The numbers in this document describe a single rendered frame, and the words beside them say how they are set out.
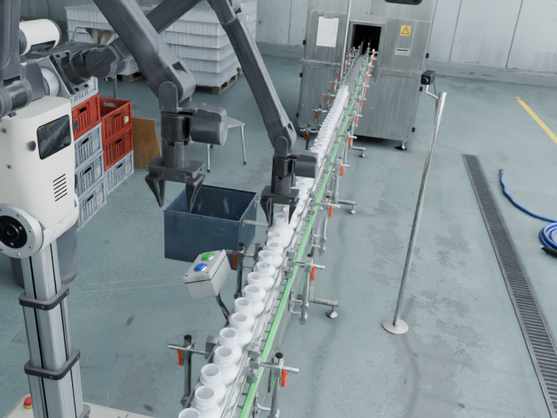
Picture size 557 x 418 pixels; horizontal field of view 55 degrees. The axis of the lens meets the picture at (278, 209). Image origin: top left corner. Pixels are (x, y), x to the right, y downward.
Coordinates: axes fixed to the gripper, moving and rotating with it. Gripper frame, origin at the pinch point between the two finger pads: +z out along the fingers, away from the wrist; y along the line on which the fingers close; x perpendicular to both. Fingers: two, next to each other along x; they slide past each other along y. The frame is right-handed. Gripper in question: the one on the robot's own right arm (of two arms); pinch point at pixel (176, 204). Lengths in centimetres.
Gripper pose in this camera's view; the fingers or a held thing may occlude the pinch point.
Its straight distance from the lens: 114.3
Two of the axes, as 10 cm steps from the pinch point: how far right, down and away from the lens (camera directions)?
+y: 9.8, 1.5, -1.5
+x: 2.0, -3.9, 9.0
